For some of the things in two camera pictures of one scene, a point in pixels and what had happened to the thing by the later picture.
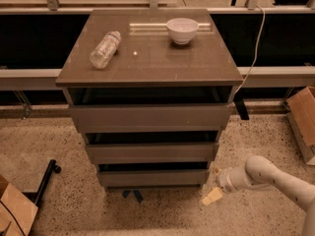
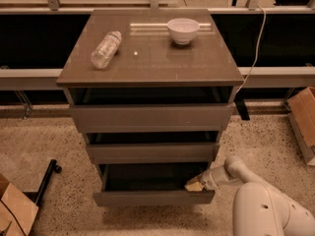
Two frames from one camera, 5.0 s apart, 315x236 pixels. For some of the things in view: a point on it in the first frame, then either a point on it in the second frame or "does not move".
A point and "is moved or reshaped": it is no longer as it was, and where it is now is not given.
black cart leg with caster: (37, 196) does not move
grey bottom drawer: (153, 178) is moved or reshaped
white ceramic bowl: (182, 29) does not move
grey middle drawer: (156, 151) does not move
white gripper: (223, 182) -> (210, 181)
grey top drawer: (151, 118) does not move
